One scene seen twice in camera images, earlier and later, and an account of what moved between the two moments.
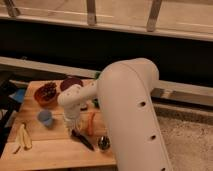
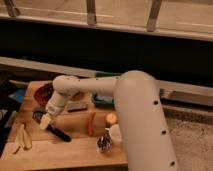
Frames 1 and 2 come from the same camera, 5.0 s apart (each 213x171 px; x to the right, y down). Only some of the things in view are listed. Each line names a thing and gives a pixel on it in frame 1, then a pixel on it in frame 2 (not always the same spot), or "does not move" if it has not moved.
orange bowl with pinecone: x=46 y=94 does not move
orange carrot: x=91 y=116 does not move
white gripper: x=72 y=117 → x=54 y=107
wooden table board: x=40 y=136 does not move
